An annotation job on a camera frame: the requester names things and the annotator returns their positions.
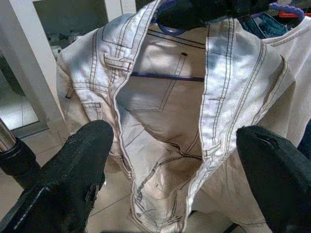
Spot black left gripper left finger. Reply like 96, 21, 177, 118
7, 120, 115, 233

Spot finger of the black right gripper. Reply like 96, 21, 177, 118
158, 0, 210, 31
208, 0, 246, 23

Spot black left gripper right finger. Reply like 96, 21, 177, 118
237, 125, 311, 233

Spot blue plastic hanger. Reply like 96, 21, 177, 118
130, 0, 205, 83

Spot white stitched jeans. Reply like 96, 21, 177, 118
55, 0, 304, 233

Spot purple plastic hanger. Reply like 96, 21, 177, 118
268, 1, 306, 22

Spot red plastic hanger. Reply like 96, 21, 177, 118
278, 11, 302, 18

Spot blue denim jeans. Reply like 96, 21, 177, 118
240, 11, 296, 40

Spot chrome black clothes rack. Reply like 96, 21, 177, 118
0, 118, 41, 191

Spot plain white t-shirt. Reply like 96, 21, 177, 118
262, 16, 311, 152

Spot white glass-door cabinet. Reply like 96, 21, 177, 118
0, 0, 138, 139

